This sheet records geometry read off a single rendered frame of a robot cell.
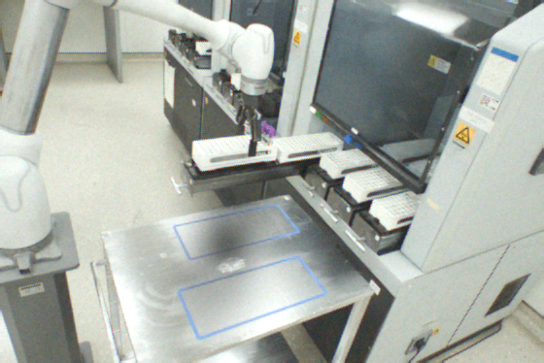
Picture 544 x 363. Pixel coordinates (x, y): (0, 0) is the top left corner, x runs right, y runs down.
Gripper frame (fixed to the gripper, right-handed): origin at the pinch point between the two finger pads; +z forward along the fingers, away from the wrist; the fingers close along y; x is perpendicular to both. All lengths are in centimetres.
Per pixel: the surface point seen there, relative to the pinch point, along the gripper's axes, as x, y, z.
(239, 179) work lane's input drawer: -4.6, 6.8, 10.2
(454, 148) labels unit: 33, 57, -26
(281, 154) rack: 13.1, 4.6, 3.8
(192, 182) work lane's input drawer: -22.1, 6.6, 8.7
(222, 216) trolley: -20.5, 29.0, 6.7
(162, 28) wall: 68, -350, 53
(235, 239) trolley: -20.9, 39.3, 6.7
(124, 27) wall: 28, -350, 52
